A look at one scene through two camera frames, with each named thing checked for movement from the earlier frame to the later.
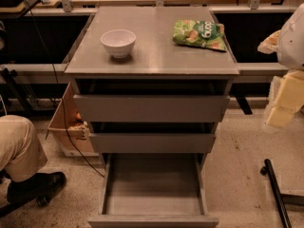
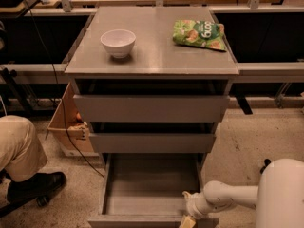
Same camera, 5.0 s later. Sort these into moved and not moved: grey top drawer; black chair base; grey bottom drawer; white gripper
Moved: white gripper
Not moved: black chair base; grey top drawer; grey bottom drawer
